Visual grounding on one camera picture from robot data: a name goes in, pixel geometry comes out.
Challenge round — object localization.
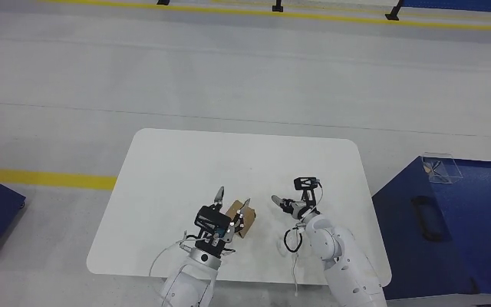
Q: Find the black cable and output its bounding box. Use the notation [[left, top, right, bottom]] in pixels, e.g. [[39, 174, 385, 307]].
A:
[[283, 226, 305, 254]]

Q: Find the thin white cable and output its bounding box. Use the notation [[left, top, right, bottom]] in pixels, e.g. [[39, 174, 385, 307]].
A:
[[148, 238, 187, 278], [290, 252, 301, 297]]

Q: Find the small blue cabinet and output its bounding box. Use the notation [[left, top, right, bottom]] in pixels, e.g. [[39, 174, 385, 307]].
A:
[[0, 183, 27, 238]]

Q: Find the small brown carton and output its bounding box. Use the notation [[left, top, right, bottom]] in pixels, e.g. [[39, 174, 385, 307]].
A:
[[224, 199, 258, 239]]

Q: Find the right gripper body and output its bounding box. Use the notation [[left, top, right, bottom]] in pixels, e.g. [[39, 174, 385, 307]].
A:
[[288, 200, 316, 223]]

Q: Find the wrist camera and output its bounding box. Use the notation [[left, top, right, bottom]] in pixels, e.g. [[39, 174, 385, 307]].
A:
[[193, 204, 232, 242], [293, 176, 322, 211]]

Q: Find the large blue cabinet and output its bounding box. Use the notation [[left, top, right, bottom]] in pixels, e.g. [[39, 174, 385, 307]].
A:
[[371, 154, 491, 301]]

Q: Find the clear plastic stand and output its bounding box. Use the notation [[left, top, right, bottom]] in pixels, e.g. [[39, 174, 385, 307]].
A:
[[419, 152, 464, 185]]

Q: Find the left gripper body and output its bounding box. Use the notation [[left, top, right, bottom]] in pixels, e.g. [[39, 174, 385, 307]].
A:
[[189, 221, 237, 267]]

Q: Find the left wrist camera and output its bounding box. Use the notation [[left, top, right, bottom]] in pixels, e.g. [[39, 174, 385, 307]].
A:
[[193, 204, 232, 242]]

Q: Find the blue partition panel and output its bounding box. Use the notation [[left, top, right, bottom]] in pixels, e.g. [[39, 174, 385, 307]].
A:
[[402, 0, 491, 13]]

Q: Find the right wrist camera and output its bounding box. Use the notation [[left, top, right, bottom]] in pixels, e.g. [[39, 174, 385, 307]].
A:
[[293, 176, 322, 211]]

